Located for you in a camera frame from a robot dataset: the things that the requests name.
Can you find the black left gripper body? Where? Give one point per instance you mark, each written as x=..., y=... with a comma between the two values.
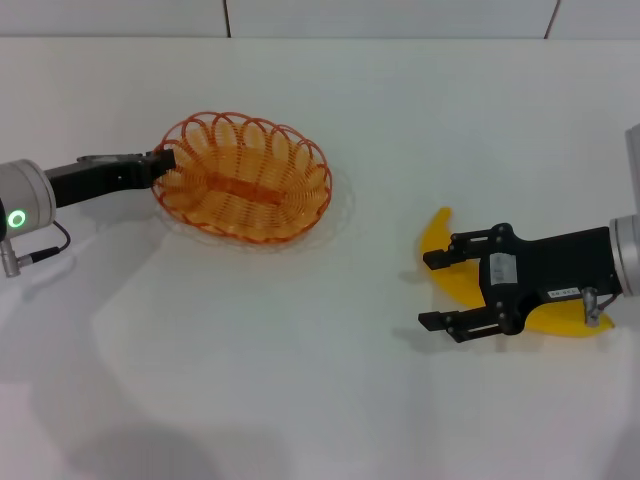
x=95, y=177

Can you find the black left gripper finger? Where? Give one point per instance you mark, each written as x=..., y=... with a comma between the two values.
x=162, y=161

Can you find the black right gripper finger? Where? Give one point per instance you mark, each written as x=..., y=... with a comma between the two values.
x=431, y=321
x=437, y=259

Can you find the yellow banana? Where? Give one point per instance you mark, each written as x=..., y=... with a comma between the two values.
x=435, y=235

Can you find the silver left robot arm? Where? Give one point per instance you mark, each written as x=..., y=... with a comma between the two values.
x=25, y=195

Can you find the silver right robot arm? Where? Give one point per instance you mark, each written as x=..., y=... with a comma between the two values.
x=629, y=250

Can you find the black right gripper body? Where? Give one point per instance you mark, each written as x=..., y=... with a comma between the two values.
x=560, y=265

